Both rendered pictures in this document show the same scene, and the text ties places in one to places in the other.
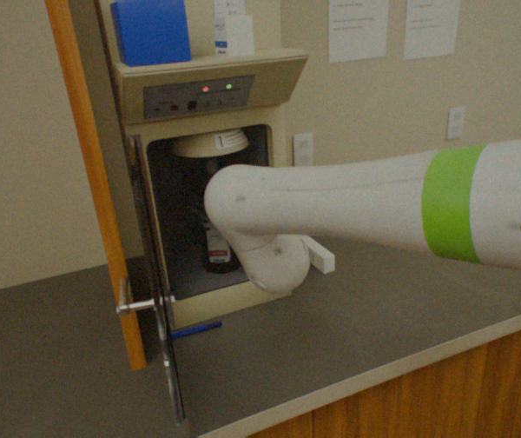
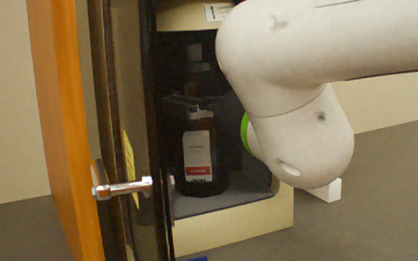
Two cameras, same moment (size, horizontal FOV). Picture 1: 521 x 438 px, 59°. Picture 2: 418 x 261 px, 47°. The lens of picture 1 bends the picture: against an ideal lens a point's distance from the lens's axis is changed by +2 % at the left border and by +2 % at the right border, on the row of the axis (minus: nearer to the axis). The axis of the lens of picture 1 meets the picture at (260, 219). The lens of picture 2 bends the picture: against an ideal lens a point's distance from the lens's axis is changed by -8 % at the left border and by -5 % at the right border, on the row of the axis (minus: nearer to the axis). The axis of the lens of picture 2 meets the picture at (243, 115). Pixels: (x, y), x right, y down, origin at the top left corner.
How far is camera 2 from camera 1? 0.24 m
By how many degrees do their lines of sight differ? 11
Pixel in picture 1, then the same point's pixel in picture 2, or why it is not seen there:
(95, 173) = (64, 23)
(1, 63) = not seen: outside the picture
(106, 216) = (70, 85)
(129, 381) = not seen: outside the picture
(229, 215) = (260, 53)
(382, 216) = not seen: outside the picture
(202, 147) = (189, 18)
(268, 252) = (309, 117)
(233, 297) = (220, 227)
